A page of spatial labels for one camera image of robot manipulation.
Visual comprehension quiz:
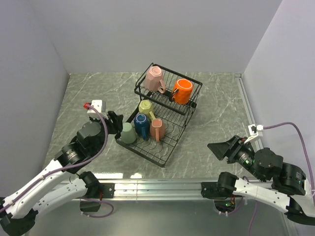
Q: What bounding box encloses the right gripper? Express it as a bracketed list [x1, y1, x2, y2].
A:
[205, 133, 265, 180]

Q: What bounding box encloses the mint green cup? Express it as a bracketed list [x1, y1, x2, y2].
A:
[121, 122, 137, 144]

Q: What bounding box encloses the blue faceted mug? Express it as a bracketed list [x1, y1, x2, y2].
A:
[134, 114, 150, 140]

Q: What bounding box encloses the yellow mug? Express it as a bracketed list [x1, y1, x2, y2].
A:
[138, 99, 156, 121]

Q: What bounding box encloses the pink floral mug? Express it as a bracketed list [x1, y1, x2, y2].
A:
[150, 118, 166, 143]

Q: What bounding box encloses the black wire dish rack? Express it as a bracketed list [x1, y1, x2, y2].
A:
[115, 62, 202, 167]

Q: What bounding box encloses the orange mug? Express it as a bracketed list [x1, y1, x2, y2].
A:
[169, 78, 193, 105]

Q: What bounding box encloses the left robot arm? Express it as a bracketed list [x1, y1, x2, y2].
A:
[0, 111, 123, 236]

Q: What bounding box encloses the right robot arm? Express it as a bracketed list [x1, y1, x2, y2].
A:
[207, 135, 315, 226]

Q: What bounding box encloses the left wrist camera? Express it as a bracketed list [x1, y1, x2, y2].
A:
[83, 100, 107, 118]

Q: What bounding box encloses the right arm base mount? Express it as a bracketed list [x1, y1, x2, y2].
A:
[201, 172, 239, 199]

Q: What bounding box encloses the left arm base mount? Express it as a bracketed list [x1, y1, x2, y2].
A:
[83, 183, 115, 200]

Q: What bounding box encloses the aluminium mounting rail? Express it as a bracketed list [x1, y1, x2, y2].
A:
[14, 73, 298, 236]

